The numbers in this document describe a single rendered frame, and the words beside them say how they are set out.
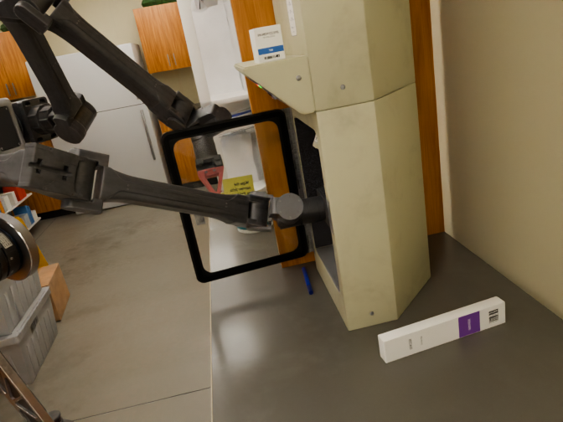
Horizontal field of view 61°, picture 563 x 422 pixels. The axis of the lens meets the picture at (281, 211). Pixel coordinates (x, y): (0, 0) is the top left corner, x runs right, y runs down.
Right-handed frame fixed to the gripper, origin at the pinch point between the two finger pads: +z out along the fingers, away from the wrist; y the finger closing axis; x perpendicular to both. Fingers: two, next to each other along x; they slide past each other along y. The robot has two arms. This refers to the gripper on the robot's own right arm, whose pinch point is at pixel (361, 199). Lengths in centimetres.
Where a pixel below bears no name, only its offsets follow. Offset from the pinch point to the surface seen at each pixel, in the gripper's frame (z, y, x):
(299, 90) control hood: -12.4, -15.1, -27.8
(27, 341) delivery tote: -162, 148, 93
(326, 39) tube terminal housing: -6.3, -15.1, -35.4
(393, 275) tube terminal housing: 1.0, -14.3, 12.8
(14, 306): -163, 152, 72
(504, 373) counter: 11.9, -36.5, 23.9
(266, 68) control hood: -17.6, -15.3, -32.6
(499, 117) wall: 32.9, -1.3, -12.5
